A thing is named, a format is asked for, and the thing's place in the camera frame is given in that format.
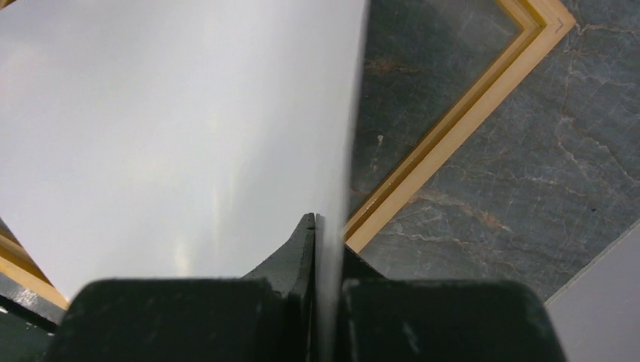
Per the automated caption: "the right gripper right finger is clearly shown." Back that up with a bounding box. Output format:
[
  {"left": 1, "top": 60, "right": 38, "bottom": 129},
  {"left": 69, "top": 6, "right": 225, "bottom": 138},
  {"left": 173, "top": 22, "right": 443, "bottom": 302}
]
[{"left": 334, "top": 248, "right": 566, "bottom": 361}]

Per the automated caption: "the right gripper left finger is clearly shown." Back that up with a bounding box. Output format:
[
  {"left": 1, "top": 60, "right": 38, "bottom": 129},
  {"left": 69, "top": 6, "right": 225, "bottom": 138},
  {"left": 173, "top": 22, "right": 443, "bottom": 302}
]
[{"left": 45, "top": 213, "right": 316, "bottom": 361}]

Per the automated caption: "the window plant photo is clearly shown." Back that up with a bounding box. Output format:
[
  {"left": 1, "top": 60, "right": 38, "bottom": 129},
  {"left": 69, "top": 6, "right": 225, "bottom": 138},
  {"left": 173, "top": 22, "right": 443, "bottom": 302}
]
[{"left": 1, "top": 1, "right": 370, "bottom": 360}]

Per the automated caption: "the wooden picture frame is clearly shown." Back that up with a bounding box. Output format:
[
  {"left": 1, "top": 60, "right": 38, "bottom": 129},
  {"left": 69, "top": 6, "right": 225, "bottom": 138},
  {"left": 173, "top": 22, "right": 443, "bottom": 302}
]
[{"left": 1, "top": 1, "right": 575, "bottom": 312}]

